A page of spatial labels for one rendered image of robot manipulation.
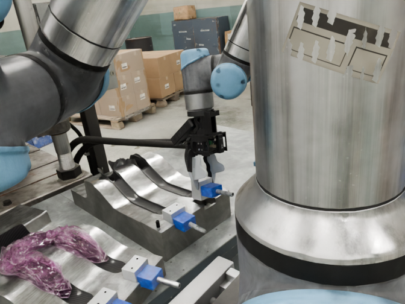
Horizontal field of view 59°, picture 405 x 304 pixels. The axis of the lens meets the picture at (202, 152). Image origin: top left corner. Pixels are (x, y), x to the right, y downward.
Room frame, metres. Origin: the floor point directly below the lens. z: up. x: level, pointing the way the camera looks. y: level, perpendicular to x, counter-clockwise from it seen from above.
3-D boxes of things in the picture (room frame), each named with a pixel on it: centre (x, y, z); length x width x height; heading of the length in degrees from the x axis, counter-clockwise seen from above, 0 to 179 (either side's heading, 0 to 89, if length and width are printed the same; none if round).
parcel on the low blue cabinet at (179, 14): (8.35, 0.04, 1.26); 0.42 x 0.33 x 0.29; 52
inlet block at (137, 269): (0.63, 0.14, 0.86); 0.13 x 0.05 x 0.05; 60
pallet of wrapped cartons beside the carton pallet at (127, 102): (5.12, 1.32, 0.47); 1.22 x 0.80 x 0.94; 56
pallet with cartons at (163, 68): (6.00, 0.83, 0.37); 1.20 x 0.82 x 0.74; 60
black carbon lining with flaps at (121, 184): (1.00, 0.20, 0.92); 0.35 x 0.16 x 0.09; 43
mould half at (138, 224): (1.01, 0.20, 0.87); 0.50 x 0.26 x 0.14; 43
